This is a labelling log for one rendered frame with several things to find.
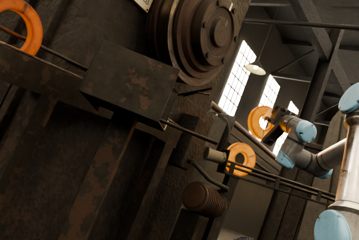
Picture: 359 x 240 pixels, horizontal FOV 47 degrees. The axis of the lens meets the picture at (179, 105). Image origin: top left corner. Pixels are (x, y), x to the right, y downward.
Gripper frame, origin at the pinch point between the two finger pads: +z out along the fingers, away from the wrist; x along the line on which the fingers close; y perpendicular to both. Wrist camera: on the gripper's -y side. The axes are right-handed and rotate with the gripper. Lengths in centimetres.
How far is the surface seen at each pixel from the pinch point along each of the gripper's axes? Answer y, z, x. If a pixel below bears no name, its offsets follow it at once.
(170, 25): 15, -13, 60
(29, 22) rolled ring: -7, -46, 102
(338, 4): 339, 734, -424
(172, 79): -3, -73, 65
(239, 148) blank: -17.6, 3.3, 2.9
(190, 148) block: -26.6, 0.2, 25.5
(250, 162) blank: -20.9, 2.4, -4.9
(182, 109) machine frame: -13.3, 11.4, 33.4
